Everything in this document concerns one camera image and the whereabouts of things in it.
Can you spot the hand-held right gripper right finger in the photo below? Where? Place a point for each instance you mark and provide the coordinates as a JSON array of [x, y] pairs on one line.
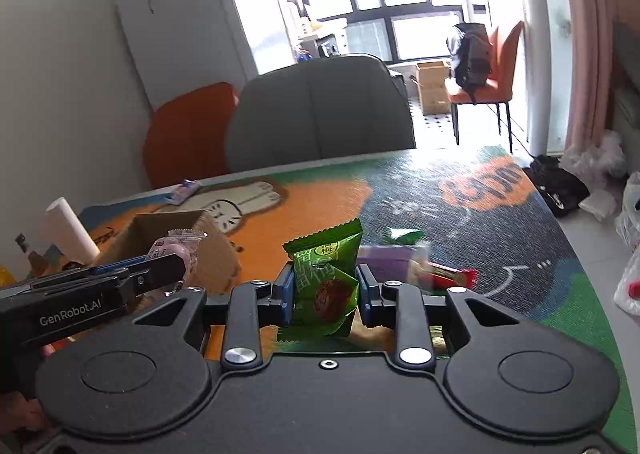
[[364, 294]]

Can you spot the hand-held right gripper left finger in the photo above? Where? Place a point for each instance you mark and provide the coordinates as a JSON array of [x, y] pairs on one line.
[[287, 294]]

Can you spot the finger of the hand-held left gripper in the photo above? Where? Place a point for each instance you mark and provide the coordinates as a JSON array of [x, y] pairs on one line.
[[115, 266], [160, 271]]

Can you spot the pink snack packet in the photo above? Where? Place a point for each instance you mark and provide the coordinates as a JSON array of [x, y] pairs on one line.
[[175, 246]]

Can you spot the purple bread packet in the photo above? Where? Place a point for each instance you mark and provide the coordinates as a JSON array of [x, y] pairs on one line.
[[387, 259]]

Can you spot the green packet with brown circle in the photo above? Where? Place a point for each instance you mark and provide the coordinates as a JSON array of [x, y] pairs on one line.
[[320, 259]]

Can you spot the cardboard box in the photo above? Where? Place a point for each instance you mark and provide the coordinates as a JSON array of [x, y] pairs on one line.
[[432, 89], [220, 259]]

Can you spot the person's left hand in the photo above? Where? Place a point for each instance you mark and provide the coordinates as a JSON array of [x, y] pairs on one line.
[[20, 414]]

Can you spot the white paper towel roll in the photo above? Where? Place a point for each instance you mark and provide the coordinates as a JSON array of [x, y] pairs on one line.
[[70, 226]]

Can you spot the glass bottle with black cap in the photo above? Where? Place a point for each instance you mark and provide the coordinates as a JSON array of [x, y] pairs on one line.
[[31, 254]]

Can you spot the purple blue wrapper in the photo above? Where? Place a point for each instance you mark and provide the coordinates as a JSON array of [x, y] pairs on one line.
[[184, 191]]

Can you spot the red snack bar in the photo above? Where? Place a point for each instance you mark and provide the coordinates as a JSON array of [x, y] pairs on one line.
[[452, 276]]

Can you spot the orange dining chair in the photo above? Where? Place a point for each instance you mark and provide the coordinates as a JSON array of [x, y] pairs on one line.
[[190, 134]]

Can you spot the grey dining chair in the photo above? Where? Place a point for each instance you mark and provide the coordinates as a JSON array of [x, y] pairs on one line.
[[320, 114]]

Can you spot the dark grey suitcase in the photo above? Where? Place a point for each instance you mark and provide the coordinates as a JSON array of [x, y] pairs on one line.
[[397, 84]]

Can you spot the cardboard box on floor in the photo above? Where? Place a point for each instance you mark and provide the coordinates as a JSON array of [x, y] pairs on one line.
[[432, 89]]

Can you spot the black bag on floor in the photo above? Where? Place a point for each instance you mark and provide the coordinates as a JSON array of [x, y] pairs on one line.
[[555, 184]]

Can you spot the white refrigerator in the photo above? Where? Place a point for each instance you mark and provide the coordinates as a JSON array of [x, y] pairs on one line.
[[200, 24]]

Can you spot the small microwave oven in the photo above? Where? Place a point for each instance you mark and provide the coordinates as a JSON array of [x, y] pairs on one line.
[[328, 45]]

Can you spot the white foam container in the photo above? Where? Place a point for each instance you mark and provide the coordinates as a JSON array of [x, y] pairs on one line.
[[599, 204]]

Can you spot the black grey backpack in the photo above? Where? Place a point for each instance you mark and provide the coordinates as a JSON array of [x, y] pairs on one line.
[[470, 59]]

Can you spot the orange chair with backpack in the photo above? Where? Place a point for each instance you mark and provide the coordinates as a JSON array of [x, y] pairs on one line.
[[510, 69]]

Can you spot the crumpled white plastic bags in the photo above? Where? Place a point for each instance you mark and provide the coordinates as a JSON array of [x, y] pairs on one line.
[[595, 154]]

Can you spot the white bag with black items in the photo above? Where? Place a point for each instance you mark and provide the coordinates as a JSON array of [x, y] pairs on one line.
[[631, 214]]

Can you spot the black framed window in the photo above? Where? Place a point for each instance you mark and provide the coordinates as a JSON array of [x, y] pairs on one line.
[[400, 14]]

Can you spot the orange chair by window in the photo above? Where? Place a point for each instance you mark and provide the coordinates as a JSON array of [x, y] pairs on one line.
[[494, 42]]

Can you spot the grey sofa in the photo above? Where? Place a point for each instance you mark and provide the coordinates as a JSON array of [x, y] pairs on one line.
[[627, 99]]

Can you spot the pink curtain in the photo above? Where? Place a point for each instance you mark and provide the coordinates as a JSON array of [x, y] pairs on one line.
[[595, 34]]

